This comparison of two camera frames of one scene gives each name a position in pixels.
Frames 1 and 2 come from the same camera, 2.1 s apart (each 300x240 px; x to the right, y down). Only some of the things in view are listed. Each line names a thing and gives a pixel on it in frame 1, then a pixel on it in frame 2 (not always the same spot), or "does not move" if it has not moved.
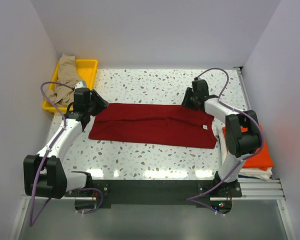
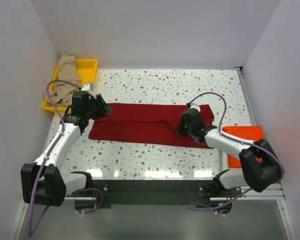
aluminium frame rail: (258, 189) does not move
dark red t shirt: (159, 125) does not move
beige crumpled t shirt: (61, 95) does not move
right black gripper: (185, 102) -> (179, 130)
